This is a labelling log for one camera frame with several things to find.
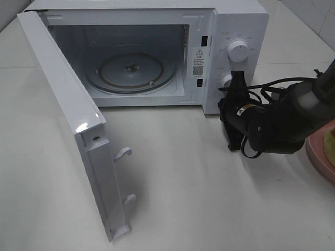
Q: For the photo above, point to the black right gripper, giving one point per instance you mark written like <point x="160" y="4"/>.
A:
<point x="241" y="112"/>

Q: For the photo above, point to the white bread lettuce sandwich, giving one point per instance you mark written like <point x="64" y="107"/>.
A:
<point x="328" y="145"/>

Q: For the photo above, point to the pink round plate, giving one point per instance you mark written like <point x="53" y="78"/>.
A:
<point x="315" y="153"/>

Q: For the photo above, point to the glass microwave turntable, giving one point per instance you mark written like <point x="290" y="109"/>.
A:
<point x="130" y="68"/>

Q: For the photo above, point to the white microwave oven body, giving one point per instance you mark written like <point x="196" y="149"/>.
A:
<point x="198" y="31"/>

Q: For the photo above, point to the white upper power knob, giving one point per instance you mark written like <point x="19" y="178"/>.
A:
<point x="238" y="50"/>

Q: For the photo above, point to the white microwave door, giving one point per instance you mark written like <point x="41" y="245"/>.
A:
<point x="86" y="122"/>

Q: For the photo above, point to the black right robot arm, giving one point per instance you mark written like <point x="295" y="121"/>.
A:
<point x="278" y="116"/>

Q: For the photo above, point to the white lower timer knob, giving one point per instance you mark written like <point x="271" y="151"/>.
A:
<point x="226" y="81"/>

